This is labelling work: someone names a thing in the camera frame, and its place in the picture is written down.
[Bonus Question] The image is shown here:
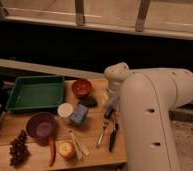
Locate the silver fork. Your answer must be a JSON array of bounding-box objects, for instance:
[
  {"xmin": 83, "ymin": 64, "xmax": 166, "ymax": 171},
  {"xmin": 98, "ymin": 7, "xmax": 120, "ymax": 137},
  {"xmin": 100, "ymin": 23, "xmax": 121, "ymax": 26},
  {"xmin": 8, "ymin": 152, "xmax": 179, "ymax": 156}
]
[{"xmin": 96, "ymin": 119, "xmax": 109, "ymax": 148}]

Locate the dark brown block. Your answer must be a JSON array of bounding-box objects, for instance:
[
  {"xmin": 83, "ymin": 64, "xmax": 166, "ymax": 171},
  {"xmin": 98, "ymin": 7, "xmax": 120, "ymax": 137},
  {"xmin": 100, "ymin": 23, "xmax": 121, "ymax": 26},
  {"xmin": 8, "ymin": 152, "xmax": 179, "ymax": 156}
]
[{"xmin": 79, "ymin": 98, "xmax": 97, "ymax": 107}]

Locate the purple bowl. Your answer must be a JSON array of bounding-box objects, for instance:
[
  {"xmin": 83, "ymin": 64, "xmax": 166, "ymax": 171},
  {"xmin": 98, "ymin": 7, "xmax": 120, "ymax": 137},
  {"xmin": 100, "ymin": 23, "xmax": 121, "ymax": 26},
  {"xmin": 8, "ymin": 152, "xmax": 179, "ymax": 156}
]
[{"xmin": 26, "ymin": 112, "xmax": 56, "ymax": 140}]

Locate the black small tool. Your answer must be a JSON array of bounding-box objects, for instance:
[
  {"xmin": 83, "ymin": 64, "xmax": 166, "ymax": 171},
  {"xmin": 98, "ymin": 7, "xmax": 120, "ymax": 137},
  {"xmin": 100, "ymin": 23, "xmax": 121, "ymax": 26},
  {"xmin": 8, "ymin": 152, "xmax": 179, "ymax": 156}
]
[{"xmin": 104, "ymin": 108, "xmax": 114, "ymax": 119}]

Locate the bunch of dark grapes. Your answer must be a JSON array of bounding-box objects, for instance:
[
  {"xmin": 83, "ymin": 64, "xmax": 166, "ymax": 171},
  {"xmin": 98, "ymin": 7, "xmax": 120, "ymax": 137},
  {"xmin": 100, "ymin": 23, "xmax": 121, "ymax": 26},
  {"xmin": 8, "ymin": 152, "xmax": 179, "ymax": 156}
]
[{"xmin": 9, "ymin": 130, "xmax": 29, "ymax": 167}]

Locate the red bowl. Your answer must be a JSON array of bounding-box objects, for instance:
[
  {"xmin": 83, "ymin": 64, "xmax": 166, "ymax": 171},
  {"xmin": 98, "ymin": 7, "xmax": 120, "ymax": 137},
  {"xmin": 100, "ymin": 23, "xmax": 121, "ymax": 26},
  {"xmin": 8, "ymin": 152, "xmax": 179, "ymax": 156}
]
[{"xmin": 71, "ymin": 79, "xmax": 92, "ymax": 98}]

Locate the red yellow apple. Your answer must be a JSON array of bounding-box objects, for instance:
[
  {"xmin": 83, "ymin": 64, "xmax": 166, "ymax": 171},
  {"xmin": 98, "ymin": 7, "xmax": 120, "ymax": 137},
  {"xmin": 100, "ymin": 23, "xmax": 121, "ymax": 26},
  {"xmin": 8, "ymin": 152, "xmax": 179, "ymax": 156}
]
[{"xmin": 58, "ymin": 141, "xmax": 75, "ymax": 160}]

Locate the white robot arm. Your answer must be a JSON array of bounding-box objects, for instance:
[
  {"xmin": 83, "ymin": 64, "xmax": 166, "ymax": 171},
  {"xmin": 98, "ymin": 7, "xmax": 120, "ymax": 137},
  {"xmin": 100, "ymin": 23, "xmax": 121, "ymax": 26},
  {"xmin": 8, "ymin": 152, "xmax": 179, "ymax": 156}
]
[{"xmin": 104, "ymin": 62, "xmax": 193, "ymax": 171}]

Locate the green plastic tray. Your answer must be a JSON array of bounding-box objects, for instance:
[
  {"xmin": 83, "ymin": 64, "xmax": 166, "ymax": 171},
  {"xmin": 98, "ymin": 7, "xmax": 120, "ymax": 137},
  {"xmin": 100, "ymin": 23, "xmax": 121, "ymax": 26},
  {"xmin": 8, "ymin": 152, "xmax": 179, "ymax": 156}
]
[{"xmin": 6, "ymin": 75, "xmax": 65, "ymax": 113}]

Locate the white paper cup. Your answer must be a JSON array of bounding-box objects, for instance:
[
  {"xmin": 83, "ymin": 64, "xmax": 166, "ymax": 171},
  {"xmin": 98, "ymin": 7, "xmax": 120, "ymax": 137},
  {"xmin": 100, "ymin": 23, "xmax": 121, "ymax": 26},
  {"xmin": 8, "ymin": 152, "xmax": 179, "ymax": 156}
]
[{"xmin": 57, "ymin": 103, "xmax": 74, "ymax": 122}]

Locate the beige wooden stick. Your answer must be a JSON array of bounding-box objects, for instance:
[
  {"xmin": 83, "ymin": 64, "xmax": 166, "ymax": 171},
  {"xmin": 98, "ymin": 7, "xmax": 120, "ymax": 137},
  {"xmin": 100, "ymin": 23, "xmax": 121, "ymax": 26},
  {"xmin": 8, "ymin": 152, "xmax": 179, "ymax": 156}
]
[{"xmin": 69, "ymin": 130, "xmax": 90, "ymax": 160}]

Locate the red chili pepper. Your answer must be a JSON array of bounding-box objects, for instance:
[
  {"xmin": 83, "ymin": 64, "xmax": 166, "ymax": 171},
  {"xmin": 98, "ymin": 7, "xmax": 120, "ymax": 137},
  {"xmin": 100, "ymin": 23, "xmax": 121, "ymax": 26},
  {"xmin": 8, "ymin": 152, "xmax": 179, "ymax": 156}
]
[{"xmin": 48, "ymin": 137, "xmax": 56, "ymax": 167}]

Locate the blue sponge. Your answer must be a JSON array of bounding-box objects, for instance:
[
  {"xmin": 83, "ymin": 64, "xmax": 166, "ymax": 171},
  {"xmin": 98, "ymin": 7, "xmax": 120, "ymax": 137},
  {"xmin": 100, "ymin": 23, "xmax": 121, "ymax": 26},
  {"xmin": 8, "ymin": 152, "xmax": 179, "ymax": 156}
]
[{"xmin": 70, "ymin": 104, "xmax": 88, "ymax": 125}]

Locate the black handled knife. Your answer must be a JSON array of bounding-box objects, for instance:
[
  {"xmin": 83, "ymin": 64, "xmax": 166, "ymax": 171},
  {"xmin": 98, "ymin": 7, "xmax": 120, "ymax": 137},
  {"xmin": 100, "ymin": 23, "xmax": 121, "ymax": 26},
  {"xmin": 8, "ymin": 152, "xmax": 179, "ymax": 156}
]
[{"xmin": 109, "ymin": 122, "xmax": 119, "ymax": 152}]

